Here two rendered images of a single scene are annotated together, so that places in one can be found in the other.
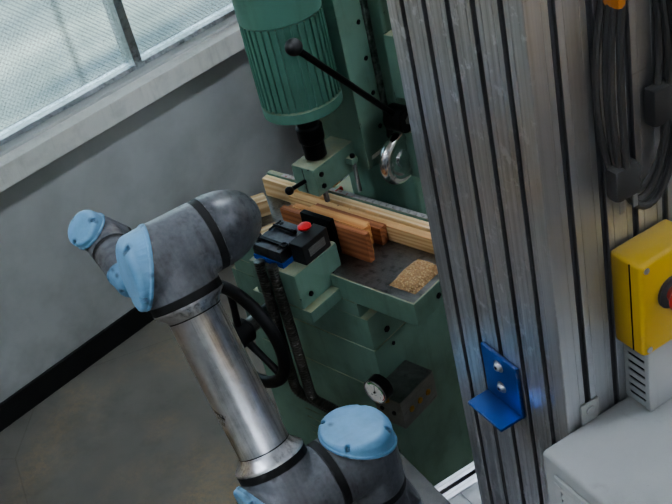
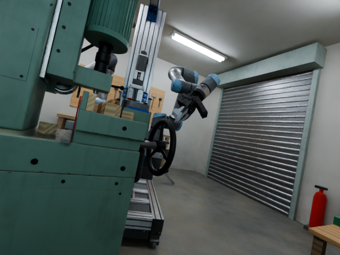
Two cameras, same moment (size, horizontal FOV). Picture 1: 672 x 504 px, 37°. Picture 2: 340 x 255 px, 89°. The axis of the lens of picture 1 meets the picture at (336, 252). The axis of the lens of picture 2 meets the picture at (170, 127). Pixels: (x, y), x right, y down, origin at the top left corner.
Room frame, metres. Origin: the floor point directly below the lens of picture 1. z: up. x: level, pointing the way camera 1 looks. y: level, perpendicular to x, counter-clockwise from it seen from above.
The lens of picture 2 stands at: (2.62, 0.46, 0.88)
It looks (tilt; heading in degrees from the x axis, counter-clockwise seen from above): 2 degrees up; 192
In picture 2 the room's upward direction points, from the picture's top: 12 degrees clockwise
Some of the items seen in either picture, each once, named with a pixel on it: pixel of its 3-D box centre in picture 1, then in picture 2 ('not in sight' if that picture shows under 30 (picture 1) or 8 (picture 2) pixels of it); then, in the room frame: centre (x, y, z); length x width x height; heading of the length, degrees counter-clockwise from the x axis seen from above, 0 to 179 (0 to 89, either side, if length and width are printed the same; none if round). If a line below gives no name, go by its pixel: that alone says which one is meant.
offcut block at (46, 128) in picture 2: not in sight; (47, 128); (2.13, -0.06, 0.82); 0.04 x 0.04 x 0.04; 73
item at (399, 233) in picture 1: (384, 228); (89, 110); (1.87, -0.12, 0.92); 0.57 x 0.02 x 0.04; 40
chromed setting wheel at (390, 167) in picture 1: (399, 157); (63, 80); (1.99, -0.19, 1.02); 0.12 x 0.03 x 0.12; 130
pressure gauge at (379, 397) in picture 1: (380, 390); not in sight; (1.66, -0.02, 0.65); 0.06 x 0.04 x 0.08; 40
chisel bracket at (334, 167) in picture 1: (326, 168); (92, 82); (2.01, -0.03, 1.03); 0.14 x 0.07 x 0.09; 130
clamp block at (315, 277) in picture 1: (296, 267); (131, 119); (1.82, 0.09, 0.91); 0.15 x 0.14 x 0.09; 40
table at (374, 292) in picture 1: (326, 262); (112, 125); (1.88, 0.03, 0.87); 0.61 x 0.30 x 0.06; 40
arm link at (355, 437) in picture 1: (358, 453); (159, 120); (1.17, 0.05, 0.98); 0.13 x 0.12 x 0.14; 115
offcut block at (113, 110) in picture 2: (259, 205); (113, 110); (2.11, 0.15, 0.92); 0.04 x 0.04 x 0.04; 7
